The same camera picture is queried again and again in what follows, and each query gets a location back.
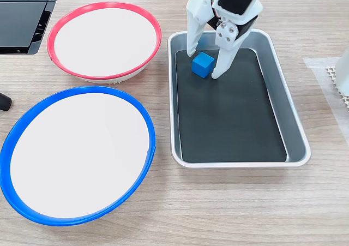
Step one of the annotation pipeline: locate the blue cube block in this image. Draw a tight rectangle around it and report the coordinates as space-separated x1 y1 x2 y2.
191 51 215 79

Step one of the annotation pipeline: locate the black tray liner mat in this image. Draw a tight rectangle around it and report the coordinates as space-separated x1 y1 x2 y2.
174 48 288 164

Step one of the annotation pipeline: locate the silver metal tray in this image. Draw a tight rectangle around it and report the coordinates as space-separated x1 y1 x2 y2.
167 29 312 169

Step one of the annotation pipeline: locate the red-rimmed white dish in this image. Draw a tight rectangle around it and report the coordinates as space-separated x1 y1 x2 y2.
46 2 163 84

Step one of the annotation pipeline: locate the black glossy flat tray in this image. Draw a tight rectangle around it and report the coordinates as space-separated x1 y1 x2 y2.
0 0 63 55

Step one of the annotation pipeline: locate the blue-rimmed white dish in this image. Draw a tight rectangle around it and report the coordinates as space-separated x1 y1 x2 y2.
0 85 157 227

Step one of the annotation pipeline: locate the translucent pale sheet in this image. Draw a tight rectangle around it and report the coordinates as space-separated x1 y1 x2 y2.
302 57 349 146

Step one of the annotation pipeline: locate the white mesh non-slip mat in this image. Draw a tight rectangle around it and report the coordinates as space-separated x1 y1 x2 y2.
325 65 349 112

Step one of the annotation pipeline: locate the black cylindrical foot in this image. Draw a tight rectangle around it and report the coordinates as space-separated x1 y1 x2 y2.
0 92 13 112

